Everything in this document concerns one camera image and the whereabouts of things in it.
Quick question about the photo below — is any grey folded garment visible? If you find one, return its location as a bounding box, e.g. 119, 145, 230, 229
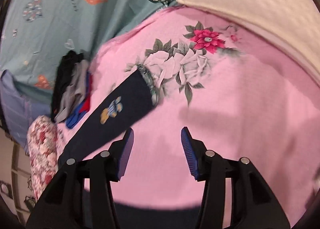
54, 60, 89, 123

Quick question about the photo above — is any lavender blue pillow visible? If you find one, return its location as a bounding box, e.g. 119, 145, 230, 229
1, 70, 50, 153

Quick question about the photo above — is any cream quilted pillow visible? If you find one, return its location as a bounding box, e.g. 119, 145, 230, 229
176, 0, 319, 83

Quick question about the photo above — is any teal heart print sheet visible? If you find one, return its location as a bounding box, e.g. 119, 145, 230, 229
1, 0, 175, 96

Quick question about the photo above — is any black folded garment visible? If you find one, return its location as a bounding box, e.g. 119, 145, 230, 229
50, 50, 84, 122

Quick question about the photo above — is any red floral pillow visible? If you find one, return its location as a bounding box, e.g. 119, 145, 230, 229
27, 116, 58, 199

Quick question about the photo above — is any blue red folded garment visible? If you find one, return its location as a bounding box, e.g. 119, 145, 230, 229
65, 71, 92, 129

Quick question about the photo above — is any navy pant with grey cuff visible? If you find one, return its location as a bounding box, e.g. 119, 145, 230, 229
57, 65, 159, 167

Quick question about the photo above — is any pink floral bedsheet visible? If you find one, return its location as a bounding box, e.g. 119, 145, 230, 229
56, 5, 320, 227

